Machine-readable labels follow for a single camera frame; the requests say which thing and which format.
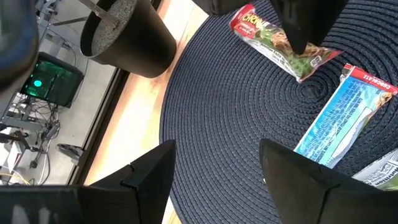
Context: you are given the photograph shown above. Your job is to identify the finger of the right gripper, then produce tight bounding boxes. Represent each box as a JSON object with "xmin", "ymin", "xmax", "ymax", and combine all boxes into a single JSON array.
[
  {"xmin": 269, "ymin": 0, "xmax": 349, "ymax": 56},
  {"xmin": 191, "ymin": 0, "xmax": 253, "ymax": 17}
]

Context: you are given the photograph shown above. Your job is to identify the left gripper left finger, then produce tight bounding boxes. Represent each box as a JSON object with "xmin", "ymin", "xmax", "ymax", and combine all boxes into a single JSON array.
[{"xmin": 0, "ymin": 139, "xmax": 177, "ymax": 224}]

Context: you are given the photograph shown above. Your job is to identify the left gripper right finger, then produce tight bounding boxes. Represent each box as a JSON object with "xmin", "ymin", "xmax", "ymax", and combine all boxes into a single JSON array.
[{"xmin": 259, "ymin": 138, "xmax": 398, "ymax": 224}]

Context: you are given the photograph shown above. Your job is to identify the red green Chewy bar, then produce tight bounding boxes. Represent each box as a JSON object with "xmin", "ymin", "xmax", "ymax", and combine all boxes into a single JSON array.
[{"xmin": 229, "ymin": 2, "xmax": 344, "ymax": 84}]

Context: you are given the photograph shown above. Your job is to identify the brown green granola bar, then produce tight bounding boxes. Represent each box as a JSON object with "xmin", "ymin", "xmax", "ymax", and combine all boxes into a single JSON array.
[{"xmin": 352, "ymin": 148, "xmax": 398, "ymax": 191}]

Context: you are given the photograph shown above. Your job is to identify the blue bar red end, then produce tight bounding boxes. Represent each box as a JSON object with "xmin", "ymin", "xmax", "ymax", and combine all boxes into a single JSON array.
[{"xmin": 293, "ymin": 63, "xmax": 398, "ymax": 169}]

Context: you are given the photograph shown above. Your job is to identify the green plant in black pot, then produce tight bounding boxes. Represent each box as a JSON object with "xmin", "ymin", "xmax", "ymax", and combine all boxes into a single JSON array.
[{"xmin": 77, "ymin": 0, "xmax": 178, "ymax": 79}]

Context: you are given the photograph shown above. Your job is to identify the round dark woven placemat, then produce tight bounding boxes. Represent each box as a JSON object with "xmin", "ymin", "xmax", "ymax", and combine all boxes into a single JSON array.
[{"xmin": 159, "ymin": 0, "xmax": 398, "ymax": 224}]

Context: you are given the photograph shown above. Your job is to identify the black computer green light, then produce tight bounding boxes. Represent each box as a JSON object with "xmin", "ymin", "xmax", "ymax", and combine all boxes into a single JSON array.
[{"xmin": 19, "ymin": 51, "xmax": 85, "ymax": 109}]

